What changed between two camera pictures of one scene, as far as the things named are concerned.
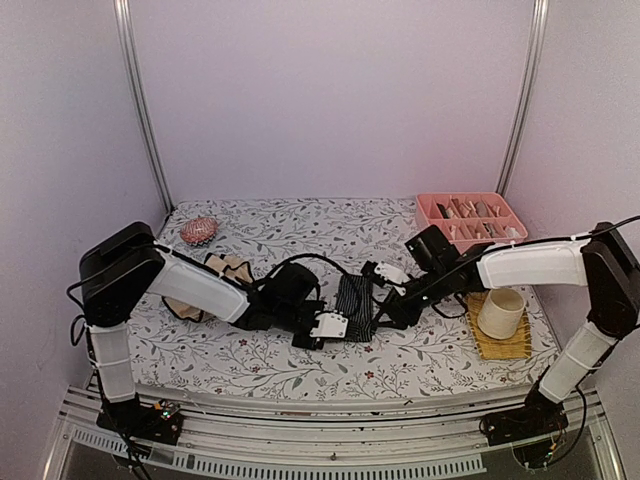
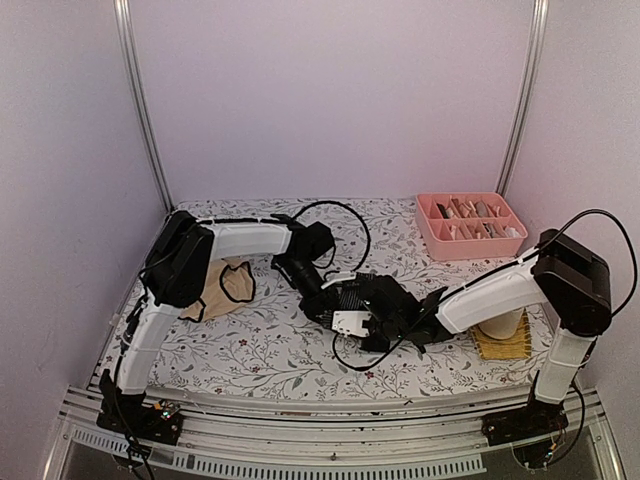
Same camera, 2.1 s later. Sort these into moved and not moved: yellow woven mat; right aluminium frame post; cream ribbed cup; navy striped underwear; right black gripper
Moved: right black gripper; navy striped underwear
Not moved: cream ribbed cup; yellow woven mat; right aluminium frame post
